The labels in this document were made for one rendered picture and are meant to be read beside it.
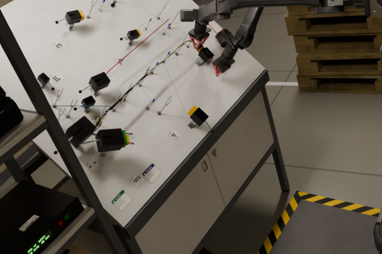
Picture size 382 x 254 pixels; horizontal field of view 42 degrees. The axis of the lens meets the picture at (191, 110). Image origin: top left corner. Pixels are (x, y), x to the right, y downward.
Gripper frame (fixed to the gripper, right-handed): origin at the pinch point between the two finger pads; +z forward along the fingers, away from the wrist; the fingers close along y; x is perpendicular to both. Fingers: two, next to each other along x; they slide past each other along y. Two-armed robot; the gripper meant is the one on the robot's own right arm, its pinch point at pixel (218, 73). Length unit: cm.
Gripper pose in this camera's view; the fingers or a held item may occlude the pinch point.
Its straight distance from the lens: 240.3
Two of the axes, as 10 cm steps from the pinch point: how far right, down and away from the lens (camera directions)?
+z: -3.0, 5.6, 7.7
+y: -6.3, 4.9, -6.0
